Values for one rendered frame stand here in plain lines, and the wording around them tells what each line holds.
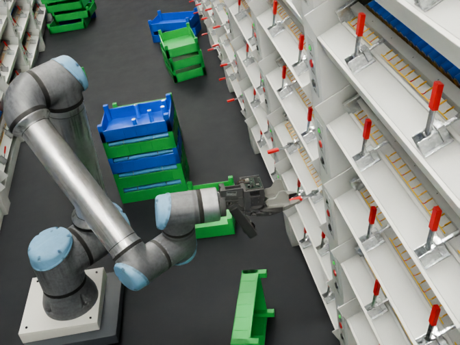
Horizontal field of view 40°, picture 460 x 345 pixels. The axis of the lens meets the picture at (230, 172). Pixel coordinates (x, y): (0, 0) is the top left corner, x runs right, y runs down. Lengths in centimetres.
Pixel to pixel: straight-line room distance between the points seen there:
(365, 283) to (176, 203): 51
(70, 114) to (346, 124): 88
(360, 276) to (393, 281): 29
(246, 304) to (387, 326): 65
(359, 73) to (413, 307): 41
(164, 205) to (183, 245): 14
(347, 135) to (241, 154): 176
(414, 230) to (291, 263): 135
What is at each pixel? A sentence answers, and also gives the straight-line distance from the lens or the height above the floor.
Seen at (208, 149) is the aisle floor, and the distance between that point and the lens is 306.
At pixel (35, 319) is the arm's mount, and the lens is 227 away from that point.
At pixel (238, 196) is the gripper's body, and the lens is 162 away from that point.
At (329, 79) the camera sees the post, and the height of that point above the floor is 100.
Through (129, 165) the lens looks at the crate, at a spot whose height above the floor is 19.
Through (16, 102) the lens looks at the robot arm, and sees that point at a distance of 175.
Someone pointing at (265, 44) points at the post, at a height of 81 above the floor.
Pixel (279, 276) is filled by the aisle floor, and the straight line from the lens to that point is 227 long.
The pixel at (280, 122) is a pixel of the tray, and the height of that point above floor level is 54.
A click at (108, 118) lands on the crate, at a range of 282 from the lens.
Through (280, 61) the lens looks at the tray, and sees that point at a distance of 196.
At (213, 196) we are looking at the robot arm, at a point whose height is 64.
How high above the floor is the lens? 156
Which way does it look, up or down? 33 degrees down
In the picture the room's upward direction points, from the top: 12 degrees counter-clockwise
